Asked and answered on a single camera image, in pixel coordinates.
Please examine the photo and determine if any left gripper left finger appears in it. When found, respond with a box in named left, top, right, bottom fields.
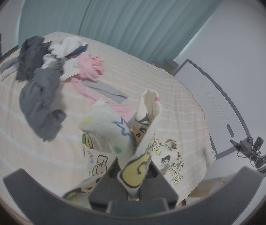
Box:
left=88, top=159, right=129, bottom=214

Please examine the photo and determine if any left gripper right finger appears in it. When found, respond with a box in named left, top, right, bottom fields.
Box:
left=139, top=162, right=179, bottom=208

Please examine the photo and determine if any white printed pyjama top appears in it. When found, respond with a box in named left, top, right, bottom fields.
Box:
left=63, top=89, right=185, bottom=209

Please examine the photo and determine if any pile of clothes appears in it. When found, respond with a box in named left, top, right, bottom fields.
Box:
left=0, top=37, right=89, bottom=81

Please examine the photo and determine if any light grey garment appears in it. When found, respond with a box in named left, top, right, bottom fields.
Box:
left=82, top=80, right=128, bottom=103

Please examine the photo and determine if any grey bedside table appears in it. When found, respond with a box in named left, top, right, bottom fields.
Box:
left=152, top=58, right=179, bottom=73

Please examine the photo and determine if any dark grey garment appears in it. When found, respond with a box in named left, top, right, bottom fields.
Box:
left=19, top=67, right=67, bottom=142

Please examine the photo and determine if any bed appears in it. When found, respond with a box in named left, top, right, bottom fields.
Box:
left=0, top=31, right=260, bottom=203

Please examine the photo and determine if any pink garment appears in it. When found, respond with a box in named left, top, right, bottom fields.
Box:
left=68, top=52, right=133, bottom=124

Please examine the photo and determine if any blue-green curtain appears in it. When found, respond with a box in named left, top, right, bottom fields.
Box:
left=18, top=0, right=105, bottom=47
left=79, top=0, right=225, bottom=64

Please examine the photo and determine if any black garment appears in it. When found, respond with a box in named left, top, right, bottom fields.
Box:
left=16, top=36, right=51, bottom=80

